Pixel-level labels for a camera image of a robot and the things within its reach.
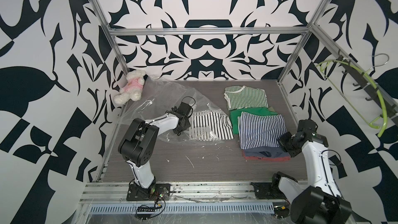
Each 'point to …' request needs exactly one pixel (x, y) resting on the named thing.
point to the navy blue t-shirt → (273, 152)
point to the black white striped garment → (206, 125)
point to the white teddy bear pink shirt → (132, 88)
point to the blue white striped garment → (258, 131)
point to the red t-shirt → (269, 158)
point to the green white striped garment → (241, 96)
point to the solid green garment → (265, 111)
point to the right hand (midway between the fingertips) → (278, 140)
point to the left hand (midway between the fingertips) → (184, 123)
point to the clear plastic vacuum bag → (157, 96)
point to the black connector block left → (147, 209)
